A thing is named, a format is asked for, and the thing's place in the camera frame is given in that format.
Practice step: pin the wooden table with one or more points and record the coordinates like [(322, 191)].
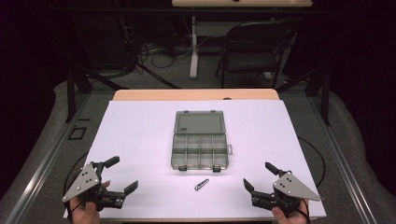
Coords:
[(193, 94)]

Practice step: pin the black metal stand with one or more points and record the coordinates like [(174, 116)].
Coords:
[(71, 93), (325, 96)]

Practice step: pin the person's left hand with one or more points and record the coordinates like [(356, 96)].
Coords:
[(88, 212)]

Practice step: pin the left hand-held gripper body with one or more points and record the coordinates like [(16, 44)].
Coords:
[(83, 183)]

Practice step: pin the grey clear compartment box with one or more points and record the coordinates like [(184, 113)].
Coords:
[(199, 141)]

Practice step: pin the black folding chair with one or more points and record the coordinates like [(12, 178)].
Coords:
[(253, 59)]

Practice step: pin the person's right hand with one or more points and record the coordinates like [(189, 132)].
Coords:
[(285, 217)]

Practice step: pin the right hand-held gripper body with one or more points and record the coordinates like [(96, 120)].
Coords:
[(288, 189)]

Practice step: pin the metal floor rail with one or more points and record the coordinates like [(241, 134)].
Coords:
[(342, 161), (46, 158)]

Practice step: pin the white table mat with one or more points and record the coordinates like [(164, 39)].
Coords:
[(140, 130)]

